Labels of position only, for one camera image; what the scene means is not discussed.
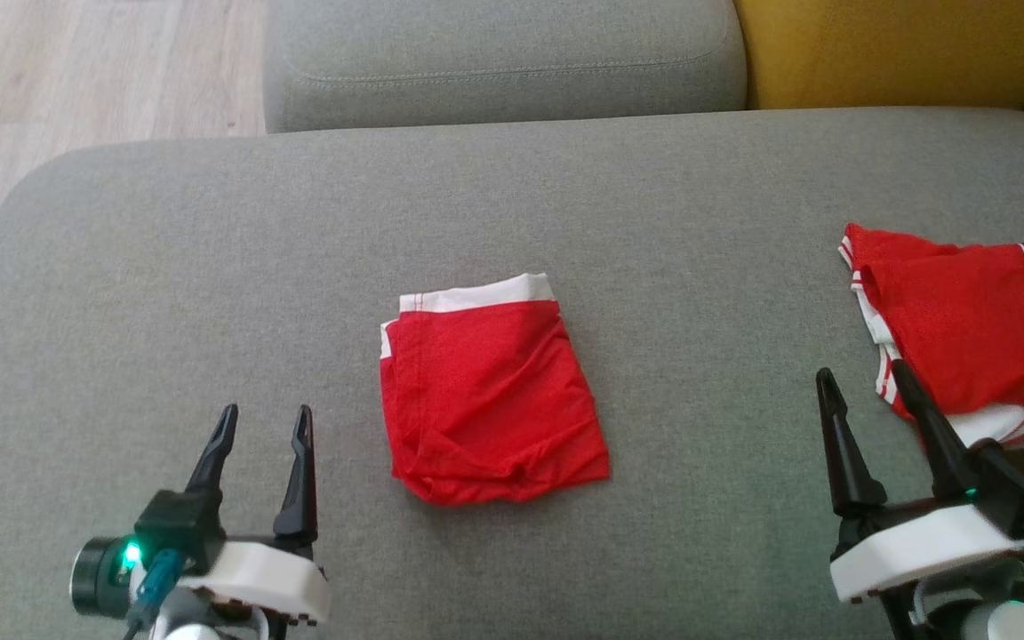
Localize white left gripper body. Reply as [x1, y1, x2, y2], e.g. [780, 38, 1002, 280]
[176, 533, 333, 628]

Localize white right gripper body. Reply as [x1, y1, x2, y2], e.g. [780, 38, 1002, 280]
[828, 496, 1024, 607]

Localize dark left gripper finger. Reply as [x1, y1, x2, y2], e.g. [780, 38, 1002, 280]
[273, 404, 319, 561]
[184, 403, 240, 495]

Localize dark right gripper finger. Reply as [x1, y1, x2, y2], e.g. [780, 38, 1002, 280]
[889, 357, 982, 500]
[815, 367, 889, 518]

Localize red basketball jersey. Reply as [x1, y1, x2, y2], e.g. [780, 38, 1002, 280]
[837, 221, 1024, 447]

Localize red shorts with white stripe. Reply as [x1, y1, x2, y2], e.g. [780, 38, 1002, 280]
[378, 272, 612, 507]

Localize large yellow sofa backrest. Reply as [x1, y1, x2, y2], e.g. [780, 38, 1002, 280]
[732, 0, 1024, 112]

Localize grey sofa seat cushion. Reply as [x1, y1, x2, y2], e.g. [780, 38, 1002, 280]
[262, 0, 749, 135]

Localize left camera cable teal plug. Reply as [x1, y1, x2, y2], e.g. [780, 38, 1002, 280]
[124, 548, 186, 640]

